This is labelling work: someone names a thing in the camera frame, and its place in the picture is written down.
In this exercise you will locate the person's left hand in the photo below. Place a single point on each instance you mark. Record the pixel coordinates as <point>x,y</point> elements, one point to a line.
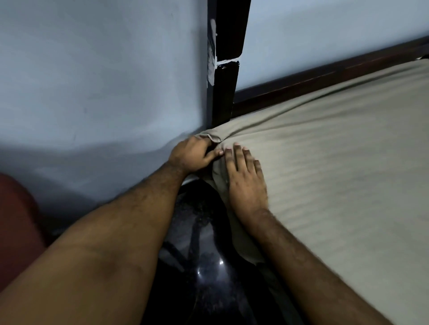
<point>191,155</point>

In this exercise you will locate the person's right hand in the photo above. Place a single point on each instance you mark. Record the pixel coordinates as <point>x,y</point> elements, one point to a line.
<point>248,191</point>

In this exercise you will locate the plain taupe bed sheet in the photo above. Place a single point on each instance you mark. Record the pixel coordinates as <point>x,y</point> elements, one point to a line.
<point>335,167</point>

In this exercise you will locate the person's right forearm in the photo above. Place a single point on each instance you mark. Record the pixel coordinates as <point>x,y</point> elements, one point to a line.
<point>311,284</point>

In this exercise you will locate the person's left forearm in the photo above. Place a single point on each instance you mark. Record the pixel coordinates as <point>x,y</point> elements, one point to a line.
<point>100,261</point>

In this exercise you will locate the maroon plastic chair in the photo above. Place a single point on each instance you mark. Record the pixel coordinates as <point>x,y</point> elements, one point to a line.
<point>16,227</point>

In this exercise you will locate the dark wooden bed frame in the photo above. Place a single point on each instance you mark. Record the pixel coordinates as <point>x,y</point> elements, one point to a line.
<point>228,83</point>

